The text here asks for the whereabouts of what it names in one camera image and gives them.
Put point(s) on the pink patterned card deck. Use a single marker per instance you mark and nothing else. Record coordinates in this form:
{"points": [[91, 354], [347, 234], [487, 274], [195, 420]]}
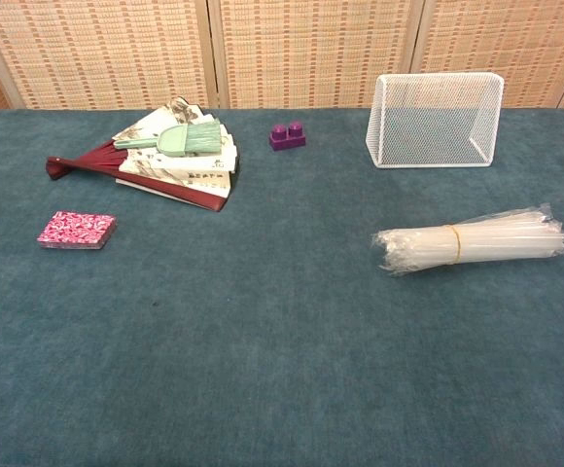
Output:
{"points": [[75, 229]]}

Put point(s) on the purple building block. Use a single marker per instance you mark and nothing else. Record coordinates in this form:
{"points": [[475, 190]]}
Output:
{"points": [[287, 141]]}

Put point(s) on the teal felt table cover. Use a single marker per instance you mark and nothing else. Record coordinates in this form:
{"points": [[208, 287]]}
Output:
{"points": [[272, 340]]}

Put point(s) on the small green brush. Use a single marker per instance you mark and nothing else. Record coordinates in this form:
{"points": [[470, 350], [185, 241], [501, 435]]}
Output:
{"points": [[175, 141]]}

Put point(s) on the yellow rubber band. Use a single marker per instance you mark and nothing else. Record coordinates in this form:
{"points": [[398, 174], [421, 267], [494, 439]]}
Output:
{"points": [[455, 243]]}

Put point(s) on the woven bamboo folding screen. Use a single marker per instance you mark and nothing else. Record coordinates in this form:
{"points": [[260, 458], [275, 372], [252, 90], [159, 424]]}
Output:
{"points": [[311, 48]]}

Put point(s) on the red and white folding fan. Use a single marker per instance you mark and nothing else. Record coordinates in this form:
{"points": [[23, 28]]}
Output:
{"points": [[92, 161]]}

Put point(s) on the bundle of wrapped clear straws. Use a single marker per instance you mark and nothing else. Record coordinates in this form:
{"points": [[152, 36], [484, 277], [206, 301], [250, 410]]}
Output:
{"points": [[496, 240]]}

